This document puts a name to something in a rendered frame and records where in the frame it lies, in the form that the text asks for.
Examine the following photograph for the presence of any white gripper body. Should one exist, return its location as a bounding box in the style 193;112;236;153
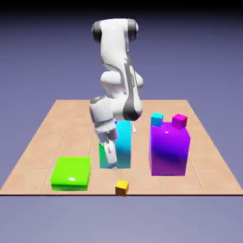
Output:
103;140;118;165

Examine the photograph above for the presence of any small yellow cube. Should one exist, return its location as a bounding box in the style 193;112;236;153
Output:
115;179;130;196

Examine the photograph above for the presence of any small cyan cube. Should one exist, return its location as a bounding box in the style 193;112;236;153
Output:
150;112;164;128

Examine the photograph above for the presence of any small magenta cube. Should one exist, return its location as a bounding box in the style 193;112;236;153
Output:
171;113;188;130

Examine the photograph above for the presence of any large cyan box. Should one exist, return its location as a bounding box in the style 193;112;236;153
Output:
98;120;132;169

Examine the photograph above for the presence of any large green box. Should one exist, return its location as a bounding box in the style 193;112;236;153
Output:
50;157;92;192

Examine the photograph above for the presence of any large purple box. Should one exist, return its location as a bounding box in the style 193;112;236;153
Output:
149;121;191;177

